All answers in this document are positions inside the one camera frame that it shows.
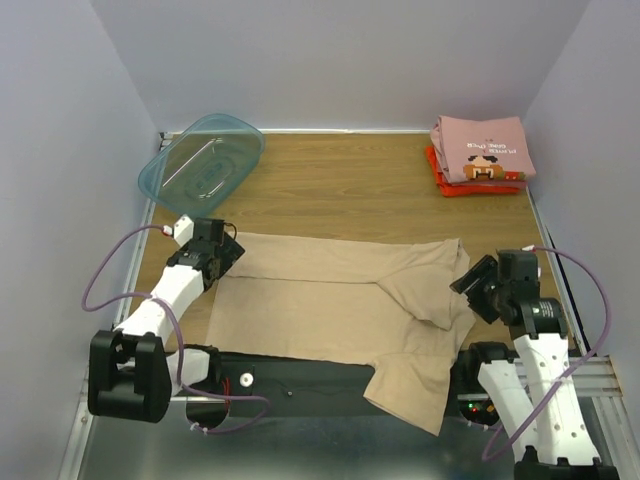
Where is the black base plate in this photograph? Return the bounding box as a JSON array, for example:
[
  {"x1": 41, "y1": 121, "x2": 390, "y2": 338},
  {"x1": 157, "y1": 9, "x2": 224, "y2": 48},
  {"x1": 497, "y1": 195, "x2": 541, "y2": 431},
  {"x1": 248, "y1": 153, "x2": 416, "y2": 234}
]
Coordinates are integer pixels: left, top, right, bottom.
[{"x1": 164, "y1": 351, "x2": 501, "y2": 419}]

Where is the red folded t shirt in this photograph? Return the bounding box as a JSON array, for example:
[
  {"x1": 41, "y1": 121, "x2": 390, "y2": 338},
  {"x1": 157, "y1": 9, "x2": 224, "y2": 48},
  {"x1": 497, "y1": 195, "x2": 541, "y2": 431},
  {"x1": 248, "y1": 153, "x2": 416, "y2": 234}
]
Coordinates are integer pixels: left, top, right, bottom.
[{"x1": 425, "y1": 146, "x2": 522, "y2": 198}]

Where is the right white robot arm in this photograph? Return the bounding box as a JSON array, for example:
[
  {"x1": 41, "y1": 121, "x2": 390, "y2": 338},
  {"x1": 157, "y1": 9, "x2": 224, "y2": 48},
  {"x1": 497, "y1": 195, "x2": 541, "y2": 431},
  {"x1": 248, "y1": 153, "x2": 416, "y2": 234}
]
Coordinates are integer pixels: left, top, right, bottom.
[{"x1": 450, "y1": 246, "x2": 619, "y2": 479}]

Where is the pink folded t shirt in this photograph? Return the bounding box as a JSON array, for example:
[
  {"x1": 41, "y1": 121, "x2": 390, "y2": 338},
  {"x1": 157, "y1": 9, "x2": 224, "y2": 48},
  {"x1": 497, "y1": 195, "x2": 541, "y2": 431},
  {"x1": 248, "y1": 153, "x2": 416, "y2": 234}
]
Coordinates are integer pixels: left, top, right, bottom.
[{"x1": 430, "y1": 116, "x2": 536, "y2": 184}]

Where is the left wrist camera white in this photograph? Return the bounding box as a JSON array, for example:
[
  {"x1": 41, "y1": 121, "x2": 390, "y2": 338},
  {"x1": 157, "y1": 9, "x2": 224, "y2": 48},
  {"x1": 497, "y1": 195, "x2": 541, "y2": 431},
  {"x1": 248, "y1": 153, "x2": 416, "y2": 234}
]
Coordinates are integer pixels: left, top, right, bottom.
[{"x1": 161, "y1": 215, "x2": 195, "y2": 247}]

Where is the teal plastic bin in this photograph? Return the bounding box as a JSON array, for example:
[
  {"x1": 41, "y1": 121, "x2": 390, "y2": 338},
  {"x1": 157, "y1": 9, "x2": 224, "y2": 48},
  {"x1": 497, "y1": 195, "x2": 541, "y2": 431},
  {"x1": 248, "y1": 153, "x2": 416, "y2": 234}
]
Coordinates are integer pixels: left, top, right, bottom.
[{"x1": 138, "y1": 114, "x2": 265, "y2": 218}]

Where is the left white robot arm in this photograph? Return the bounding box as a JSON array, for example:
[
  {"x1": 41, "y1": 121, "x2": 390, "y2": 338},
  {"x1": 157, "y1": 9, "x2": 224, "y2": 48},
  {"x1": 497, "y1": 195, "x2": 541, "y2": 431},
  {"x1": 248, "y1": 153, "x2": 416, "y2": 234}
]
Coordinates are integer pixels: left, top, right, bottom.
[{"x1": 87, "y1": 216, "x2": 245, "y2": 423}]

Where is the beige t shirt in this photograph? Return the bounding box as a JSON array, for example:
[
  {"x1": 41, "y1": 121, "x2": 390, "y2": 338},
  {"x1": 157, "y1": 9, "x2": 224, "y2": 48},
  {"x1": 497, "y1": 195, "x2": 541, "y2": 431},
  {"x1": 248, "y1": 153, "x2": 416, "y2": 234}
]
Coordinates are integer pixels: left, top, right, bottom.
[{"x1": 206, "y1": 232, "x2": 475, "y2": 434}]

